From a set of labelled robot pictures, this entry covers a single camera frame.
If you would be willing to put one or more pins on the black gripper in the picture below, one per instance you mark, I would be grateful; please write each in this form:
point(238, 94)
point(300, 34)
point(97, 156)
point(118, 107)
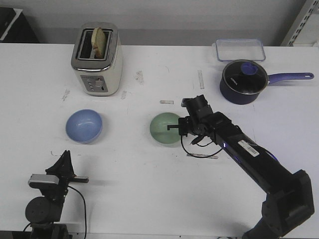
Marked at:
point(198, 109)
point(60, 191)

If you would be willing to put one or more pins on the green bowl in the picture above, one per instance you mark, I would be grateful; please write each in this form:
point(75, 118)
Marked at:
point(159, 131)

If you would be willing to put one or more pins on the blue bowl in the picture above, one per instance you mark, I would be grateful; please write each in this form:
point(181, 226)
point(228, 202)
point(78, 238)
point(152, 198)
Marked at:
point(84, 126)

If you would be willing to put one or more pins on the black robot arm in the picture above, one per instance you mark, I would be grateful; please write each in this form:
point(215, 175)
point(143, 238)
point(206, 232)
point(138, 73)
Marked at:
point(289, 197)
point(44, 212)

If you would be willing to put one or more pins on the dark blue saucepan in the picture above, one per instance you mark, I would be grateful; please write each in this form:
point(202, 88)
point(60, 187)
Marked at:
point(241, 99)

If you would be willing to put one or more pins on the cream and steel toaster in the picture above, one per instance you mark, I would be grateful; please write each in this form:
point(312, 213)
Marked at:
point(98, 77)

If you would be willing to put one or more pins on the glass lid with blue knob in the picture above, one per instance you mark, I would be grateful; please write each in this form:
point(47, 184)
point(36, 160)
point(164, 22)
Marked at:
point(245, 77)

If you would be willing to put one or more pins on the clear plastic food container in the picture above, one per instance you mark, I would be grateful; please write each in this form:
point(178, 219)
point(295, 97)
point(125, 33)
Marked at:
point(239, 48)

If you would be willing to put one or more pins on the toast slice in toaster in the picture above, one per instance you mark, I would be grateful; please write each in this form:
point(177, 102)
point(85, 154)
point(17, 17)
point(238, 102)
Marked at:
point(98, 42)

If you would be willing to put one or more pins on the black box in corner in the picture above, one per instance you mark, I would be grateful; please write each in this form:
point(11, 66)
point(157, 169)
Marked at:
point(14, 27)

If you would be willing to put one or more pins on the white slotted shelf upright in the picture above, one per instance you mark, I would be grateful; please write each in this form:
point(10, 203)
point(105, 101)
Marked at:
point(304, 32)

